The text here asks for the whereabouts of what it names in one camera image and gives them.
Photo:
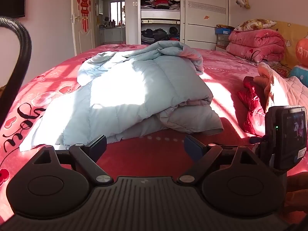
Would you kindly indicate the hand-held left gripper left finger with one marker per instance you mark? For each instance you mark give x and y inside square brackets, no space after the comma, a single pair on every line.
[97,145]

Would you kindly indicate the light blue down jacket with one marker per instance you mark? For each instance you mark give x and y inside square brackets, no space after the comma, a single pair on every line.
[134,86]

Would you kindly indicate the floral pillow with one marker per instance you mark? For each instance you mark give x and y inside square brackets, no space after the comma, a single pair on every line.
[255,24]

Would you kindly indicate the black wall television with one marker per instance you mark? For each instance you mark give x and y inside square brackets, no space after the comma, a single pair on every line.
[12,0]

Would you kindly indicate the pink printed bed blanket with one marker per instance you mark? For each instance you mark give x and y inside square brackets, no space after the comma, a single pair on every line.
[223,62]

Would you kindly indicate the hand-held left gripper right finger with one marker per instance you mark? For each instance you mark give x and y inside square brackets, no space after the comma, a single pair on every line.
[192,148]

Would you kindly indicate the red knot ornament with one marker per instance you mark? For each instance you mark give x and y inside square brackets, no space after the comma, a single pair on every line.
[83,0]

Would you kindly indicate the peach quilted blanket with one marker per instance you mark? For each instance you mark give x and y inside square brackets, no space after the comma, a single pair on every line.
[284,89]

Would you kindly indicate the red garment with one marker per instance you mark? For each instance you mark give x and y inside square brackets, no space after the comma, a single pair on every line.
[252,110]

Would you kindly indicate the folded pink quilt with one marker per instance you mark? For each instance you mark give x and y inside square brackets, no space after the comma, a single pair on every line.
[255,41]

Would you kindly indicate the pile of dark folded clothes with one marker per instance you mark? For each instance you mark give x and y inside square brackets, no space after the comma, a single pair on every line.
[154,35]

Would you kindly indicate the orange balloon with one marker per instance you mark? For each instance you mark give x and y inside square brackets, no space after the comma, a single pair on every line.
[302,53]

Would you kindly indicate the stacked shoe boxes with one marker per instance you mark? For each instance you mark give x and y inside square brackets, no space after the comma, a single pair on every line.
[222,39]

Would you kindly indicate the yellow headboard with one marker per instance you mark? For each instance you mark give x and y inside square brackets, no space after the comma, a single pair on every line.
[291,31]

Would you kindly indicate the white door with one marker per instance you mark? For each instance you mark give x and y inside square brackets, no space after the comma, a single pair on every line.
[77,38]

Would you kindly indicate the white wardrobe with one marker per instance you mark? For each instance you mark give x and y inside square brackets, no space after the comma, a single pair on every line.
[204,31]

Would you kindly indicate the kitchen window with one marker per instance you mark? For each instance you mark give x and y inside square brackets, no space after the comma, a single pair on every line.
[115,9]

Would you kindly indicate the person's right hand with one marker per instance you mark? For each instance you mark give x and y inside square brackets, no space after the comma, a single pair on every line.
[297,192]

